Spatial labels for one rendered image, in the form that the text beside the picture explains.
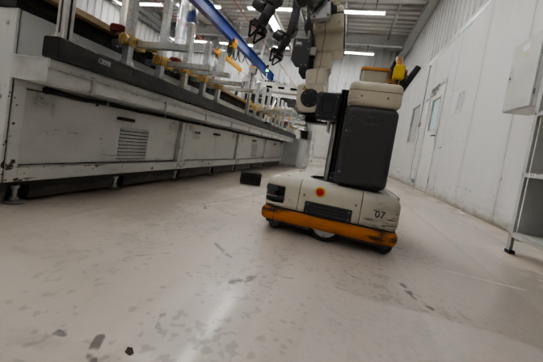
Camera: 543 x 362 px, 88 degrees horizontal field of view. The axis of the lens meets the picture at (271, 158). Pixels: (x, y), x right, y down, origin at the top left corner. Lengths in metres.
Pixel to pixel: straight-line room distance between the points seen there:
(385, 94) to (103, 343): 1.35
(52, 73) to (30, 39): 0.23
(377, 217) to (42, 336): 1.21
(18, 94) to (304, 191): 1.29
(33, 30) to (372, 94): 1.49
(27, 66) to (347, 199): 1.44
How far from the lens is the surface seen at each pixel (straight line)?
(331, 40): 1.74
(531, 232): 2.42
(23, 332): 0.80
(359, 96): 1.46
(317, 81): 1.65
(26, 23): 1.59
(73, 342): 0.75
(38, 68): 1.42
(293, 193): 1.42
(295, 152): 6.17
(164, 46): 1.55
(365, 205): 1.41
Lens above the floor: 0.44
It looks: 3 degrees down
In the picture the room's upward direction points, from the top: 9 degrees clockwise
